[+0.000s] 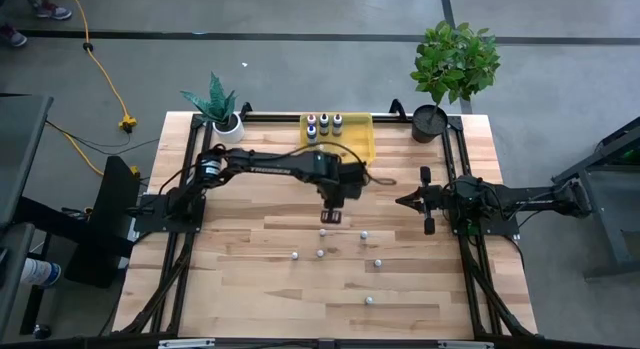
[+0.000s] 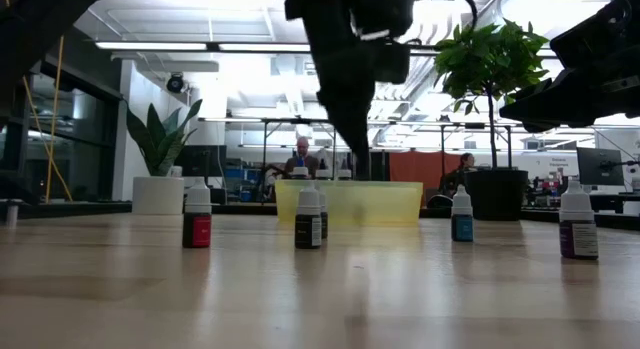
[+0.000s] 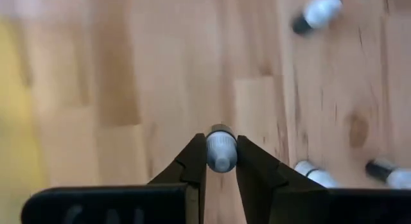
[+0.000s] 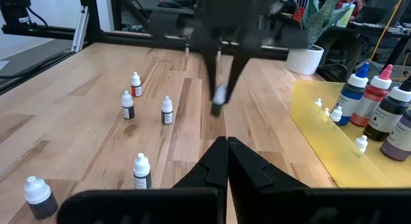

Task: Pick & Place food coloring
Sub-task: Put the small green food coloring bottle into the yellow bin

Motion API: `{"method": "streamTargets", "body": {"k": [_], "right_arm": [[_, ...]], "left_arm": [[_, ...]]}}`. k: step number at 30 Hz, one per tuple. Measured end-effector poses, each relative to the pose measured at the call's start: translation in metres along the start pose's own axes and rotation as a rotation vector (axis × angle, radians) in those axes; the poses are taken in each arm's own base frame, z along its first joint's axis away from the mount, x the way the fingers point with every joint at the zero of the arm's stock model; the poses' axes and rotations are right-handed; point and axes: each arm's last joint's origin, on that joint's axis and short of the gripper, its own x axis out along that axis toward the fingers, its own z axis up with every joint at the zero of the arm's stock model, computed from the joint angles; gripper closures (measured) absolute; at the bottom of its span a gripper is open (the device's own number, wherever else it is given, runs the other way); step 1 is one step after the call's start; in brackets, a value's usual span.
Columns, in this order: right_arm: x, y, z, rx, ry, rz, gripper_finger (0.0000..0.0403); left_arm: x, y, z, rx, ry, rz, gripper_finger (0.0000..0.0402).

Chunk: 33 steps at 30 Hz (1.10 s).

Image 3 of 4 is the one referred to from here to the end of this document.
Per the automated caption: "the yellow translucent plastic bin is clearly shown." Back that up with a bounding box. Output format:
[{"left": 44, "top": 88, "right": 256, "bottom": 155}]
[{"left": 0, "top": 17, "right": 49, "bottom": 189}]

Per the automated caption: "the small black food coloring bottle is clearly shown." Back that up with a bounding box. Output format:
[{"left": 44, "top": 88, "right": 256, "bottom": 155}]
[
  {"left": 365, "top": 158, "right": 411, "bottom": 189},
  {"left": 205, "top": 123, "right": 238, "bottom": 173}
]

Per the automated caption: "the small white bottle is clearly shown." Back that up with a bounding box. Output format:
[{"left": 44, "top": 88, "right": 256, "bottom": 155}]
[{"left": 293, "top": 159, "right": 340, "bottom": 189}]

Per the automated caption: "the small teal food coloring bottle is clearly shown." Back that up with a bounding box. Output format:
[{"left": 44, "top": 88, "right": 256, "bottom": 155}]
[{"left": 290, "top": 0, "right": 344, "bottom": 36}]

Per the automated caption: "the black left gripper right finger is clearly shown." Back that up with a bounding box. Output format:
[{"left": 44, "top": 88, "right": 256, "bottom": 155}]
[{"left": 236, "top": 135, "right": 411, "bottom": 224}]

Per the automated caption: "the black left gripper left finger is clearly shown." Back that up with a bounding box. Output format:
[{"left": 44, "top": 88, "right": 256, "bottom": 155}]
[{"left": 21, "top": 133, "right": 208, "bottom": 224}]

